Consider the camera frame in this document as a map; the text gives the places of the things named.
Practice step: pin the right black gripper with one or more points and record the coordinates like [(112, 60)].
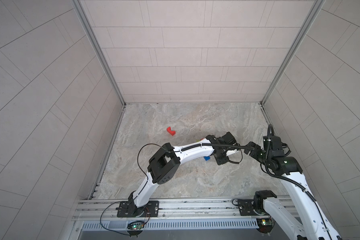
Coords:
[(253, 151)]

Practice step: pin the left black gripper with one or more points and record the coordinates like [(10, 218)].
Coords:
[(220, 161)]

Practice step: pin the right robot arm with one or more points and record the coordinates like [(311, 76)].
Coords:
[(312, 223)]

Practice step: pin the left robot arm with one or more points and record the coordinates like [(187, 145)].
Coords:
[(163, 166)]

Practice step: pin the red arch wood block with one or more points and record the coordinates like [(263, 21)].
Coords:
[(170, 131)]

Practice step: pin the right circuit board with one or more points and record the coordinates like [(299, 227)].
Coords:
[(265, 223)]

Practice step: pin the circuit board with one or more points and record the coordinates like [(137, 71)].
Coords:
[(265, 223), (136, 225)]

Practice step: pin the left circuit board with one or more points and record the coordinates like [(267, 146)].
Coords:
[(136, 225)]

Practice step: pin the aluminium mounting rail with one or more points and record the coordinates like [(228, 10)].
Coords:
[(187, 208)]

